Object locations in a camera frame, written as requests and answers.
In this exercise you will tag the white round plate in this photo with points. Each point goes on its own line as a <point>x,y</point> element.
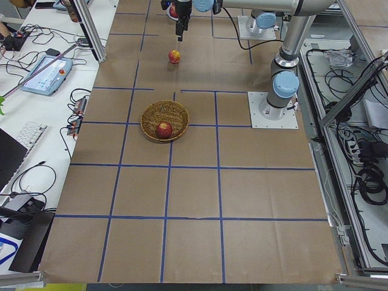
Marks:
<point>168,14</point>

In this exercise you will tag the red apple in basket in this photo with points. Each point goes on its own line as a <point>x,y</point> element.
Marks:
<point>164,130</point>

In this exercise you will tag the aluminium frame post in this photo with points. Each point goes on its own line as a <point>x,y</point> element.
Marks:
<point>89,30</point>

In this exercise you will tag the orange black adapter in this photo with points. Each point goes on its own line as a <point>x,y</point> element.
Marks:
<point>74,127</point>
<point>80,105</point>

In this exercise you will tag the blue teach pendant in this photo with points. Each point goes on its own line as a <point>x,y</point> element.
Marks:
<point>49,80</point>

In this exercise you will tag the red yellow apple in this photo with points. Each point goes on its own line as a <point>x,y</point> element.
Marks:
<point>174,56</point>

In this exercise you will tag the black monitor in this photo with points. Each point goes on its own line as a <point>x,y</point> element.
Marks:
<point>12,156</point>

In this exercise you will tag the round wicker basket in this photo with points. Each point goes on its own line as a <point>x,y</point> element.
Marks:
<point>166,110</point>

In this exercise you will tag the white keyboard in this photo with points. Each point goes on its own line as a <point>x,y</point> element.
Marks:
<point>30,134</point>

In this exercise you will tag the black box on desk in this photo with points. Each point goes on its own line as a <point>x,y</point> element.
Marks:
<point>15,41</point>

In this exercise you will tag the aluminium diagonal strut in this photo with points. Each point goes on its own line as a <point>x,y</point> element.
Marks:
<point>367,79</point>

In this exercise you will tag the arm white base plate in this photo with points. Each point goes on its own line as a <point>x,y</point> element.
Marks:
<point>264,116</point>
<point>248,30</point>

